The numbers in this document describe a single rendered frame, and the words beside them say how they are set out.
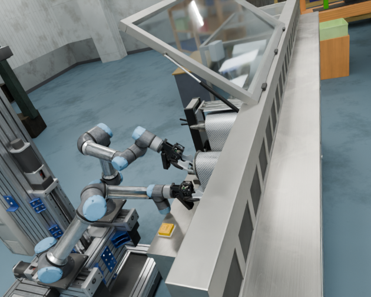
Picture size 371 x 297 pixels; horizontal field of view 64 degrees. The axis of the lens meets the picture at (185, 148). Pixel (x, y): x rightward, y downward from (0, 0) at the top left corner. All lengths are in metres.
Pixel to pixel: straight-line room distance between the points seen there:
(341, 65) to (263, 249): 4.83
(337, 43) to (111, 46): 8.28
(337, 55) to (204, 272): 5.06
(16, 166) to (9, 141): 0.14
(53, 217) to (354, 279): 2.07
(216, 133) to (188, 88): 3.74
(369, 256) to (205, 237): 2.17
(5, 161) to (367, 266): 2.47
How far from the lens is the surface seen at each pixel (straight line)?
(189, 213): 1.80
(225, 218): 0.63
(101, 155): 1.67
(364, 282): 2.56
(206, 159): 1.46
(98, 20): 11.73
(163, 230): 1.73
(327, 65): 5.48
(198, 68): 1.06
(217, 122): 1.60
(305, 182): 1.02
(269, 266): 0.81
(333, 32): 5.36
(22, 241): 2.30
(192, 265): 0.58
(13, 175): 1.91
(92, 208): 1.57
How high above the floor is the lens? 2.10
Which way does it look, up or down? 30 degrees down
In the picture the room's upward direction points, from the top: 17 degrees counter-clockwise
